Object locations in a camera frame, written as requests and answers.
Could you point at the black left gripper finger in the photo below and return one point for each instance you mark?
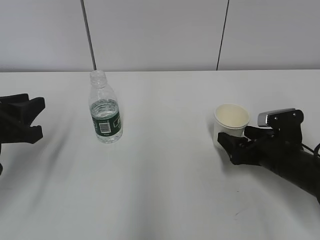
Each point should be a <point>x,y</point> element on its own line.
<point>21,109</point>
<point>20,134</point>

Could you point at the clear water bottle green label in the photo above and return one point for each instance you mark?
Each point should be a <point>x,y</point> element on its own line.
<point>104,109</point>

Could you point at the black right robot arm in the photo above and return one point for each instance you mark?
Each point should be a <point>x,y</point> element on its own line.
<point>304,173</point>

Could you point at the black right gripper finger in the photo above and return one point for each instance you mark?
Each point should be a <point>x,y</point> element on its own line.
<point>255,133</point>
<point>236,147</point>

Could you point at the white paper cup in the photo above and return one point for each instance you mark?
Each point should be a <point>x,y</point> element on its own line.
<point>231,119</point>

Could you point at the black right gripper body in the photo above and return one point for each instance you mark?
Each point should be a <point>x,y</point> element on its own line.
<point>272,153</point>

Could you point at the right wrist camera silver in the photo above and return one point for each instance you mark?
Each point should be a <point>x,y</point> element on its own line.
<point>281,118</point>

